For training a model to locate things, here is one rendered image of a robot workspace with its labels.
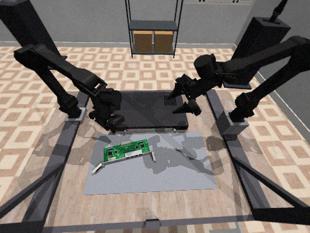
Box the green circuit board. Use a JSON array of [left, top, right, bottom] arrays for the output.
[[103, 139, 156, 166]]

